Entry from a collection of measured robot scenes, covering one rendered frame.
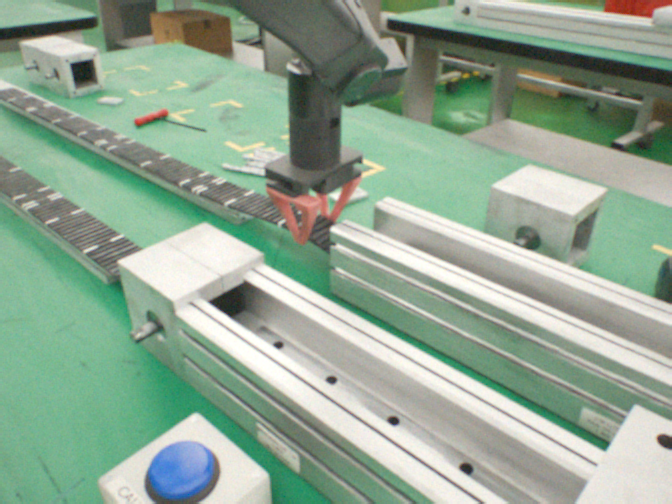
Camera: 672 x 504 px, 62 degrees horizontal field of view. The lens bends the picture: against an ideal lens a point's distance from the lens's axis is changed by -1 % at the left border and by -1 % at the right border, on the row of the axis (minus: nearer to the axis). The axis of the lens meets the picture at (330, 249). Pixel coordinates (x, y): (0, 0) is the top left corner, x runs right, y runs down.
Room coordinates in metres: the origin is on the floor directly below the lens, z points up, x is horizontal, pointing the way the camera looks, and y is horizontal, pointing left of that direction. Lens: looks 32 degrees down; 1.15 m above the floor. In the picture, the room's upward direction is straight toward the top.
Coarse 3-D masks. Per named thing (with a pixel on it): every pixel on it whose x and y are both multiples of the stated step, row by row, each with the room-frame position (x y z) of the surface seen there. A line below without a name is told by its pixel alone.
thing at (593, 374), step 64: (384, 256) 0.46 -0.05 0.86; (448, 256) 0.50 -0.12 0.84; (512, 256) 0.45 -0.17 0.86; (384, 320) 0.46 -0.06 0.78; (448, 320) 0.41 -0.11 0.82; (512, 320) 0.37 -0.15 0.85; (576, 320) 0.36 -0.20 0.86; (640, 320) 0.37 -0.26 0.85; (512, 384) 0.36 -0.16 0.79; (576, 384) 0.33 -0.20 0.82; (640, 384) 0.30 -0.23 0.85
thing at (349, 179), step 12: (348, 168) 0.58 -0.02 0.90; (324, 180) 0.55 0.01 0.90; (336, 180) 0.56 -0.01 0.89; (348, 180) 0.58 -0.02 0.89; (360, 180) 0.60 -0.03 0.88; (324, 192) 0.55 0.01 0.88; (348, 192) 0.59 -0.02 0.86; (324, 204) 0.62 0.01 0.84; (336, 204) 0.60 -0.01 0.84; (336, 216) 0.60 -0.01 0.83
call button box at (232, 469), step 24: (168, 432) 0.27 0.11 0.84; (192, 432) 0.27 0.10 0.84; (216, 432) 0.27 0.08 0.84; (144, 456) 0.24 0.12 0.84; (216, 456) 0.24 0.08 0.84; (240, 456) 0.25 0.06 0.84; (120, 480) 0.23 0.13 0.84; (144, 480) 0.23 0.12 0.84; (216, 480) 0.22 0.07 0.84; (240, 480) 0.23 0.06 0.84; (264, 480) 0.23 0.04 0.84
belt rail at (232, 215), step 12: (0, 84) 1.27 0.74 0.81; (36, 96) 1.17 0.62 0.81; (12, 108) 1.18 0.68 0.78; (36, 120) 1.09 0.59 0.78; (60, 132) 1.02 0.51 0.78; (84, 144) 0.96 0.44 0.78; (108, 156) 0.90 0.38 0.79; (132, 168) 0.85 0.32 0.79; (156, 180) 0.80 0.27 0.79; (180, 192) 0.75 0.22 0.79; (192, 192) 0.74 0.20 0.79; (204, 204) 0.71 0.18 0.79; (216, 204) 0.70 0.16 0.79; (228, 216) 0.68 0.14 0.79; (240, 216) 0.67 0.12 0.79
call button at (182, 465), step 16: (176, 448) 0.24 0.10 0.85; (192, 448) 0.24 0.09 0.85; (160, 464) 0.23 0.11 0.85; (176, 464) 0.23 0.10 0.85; (192, 464) 0.23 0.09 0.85; (208, 464) 0.23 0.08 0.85; (160, 480) 0.22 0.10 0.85; (176, 480) 0.22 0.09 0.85; (192, 480) 0.22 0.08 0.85; (208, 480) 0.22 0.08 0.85; (176, 496) 0.21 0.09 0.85
